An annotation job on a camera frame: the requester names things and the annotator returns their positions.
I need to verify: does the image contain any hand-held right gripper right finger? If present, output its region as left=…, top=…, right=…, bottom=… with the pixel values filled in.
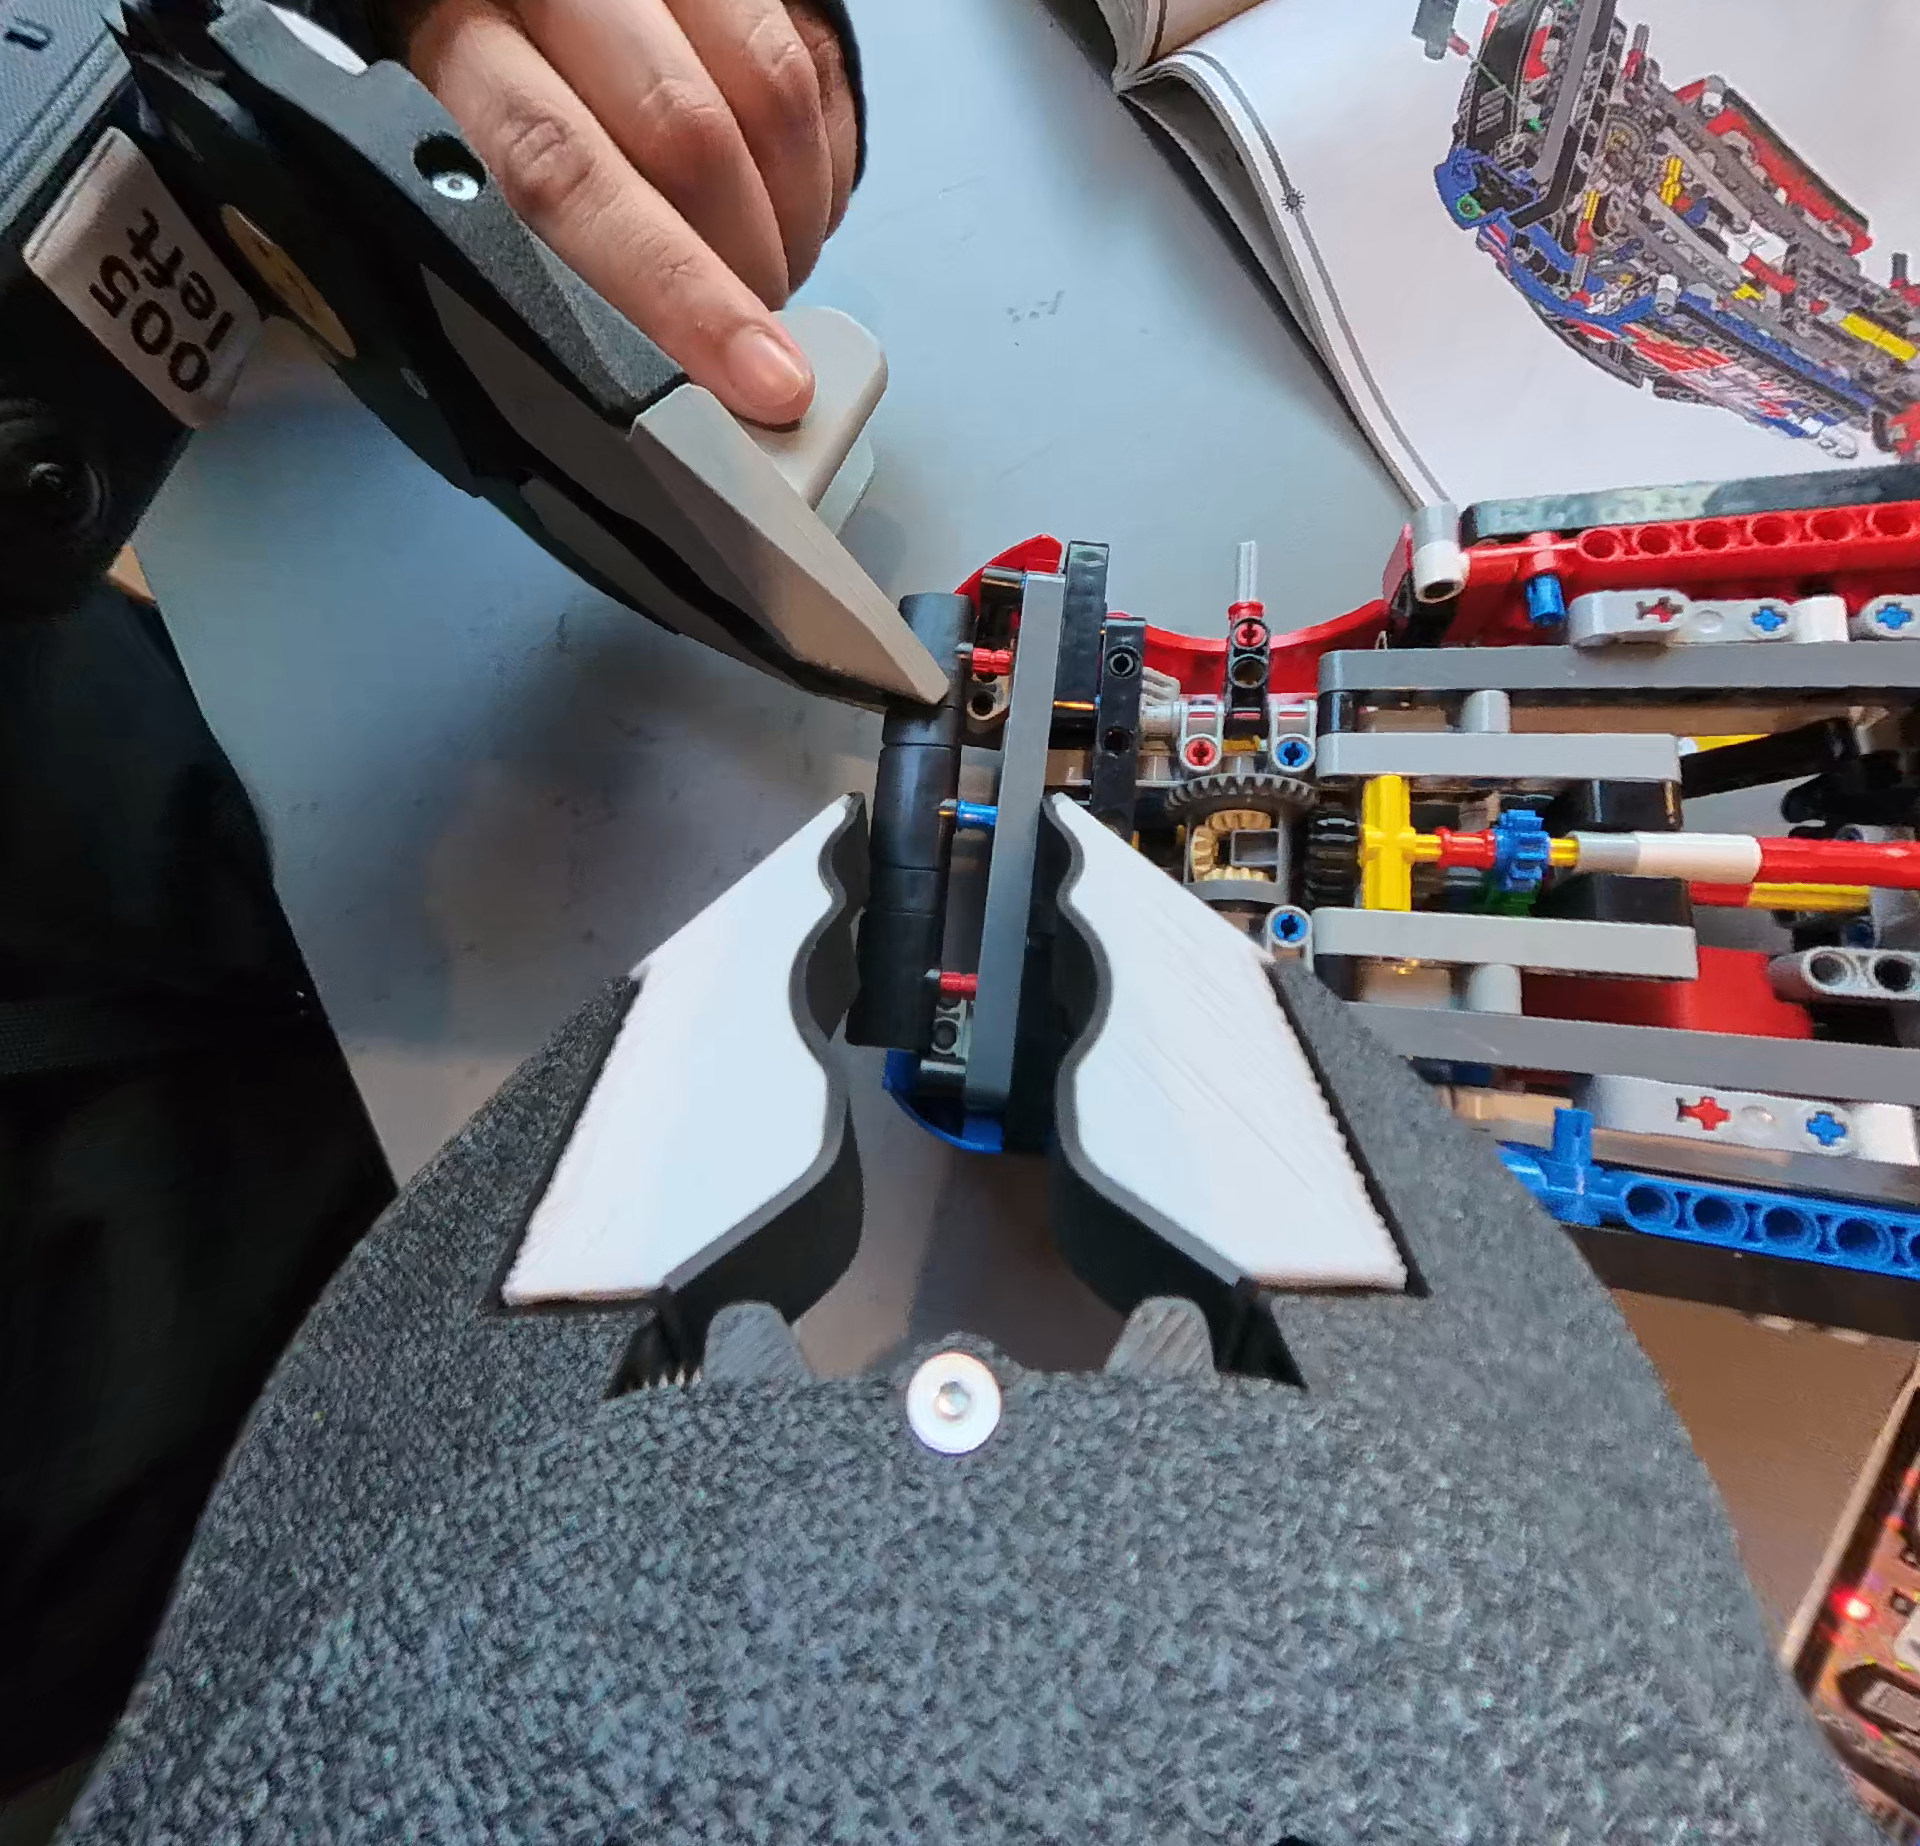
left=1040, top=794, right=1426, bottom=1326

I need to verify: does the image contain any person's left hand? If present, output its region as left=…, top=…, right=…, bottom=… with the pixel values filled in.
left=403, top=0, right=843, bottom=430

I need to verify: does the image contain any black segmented brick bar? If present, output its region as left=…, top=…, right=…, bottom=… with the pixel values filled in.
left=843, top=591, right=983, bottom=1057

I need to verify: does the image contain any instruction booklet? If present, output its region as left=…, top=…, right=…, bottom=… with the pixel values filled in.
left=980, top=0, right=1920, bottom=513

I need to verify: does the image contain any person's dark clothing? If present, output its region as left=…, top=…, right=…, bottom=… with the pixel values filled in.
left=0, top=571, right=399, bottom=1846

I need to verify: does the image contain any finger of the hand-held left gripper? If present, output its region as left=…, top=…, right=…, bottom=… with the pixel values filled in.
left=513, top=475, right=946, bottom=715
left=419, top=265, right=959, bottom=708

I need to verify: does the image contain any toy brick car model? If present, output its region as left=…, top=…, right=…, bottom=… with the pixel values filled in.
left=882, top=470, right=1920, bottom=1330

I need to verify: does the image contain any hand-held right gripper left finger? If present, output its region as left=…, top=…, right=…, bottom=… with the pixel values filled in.
left=498, top=794, right=873, bottom=1315

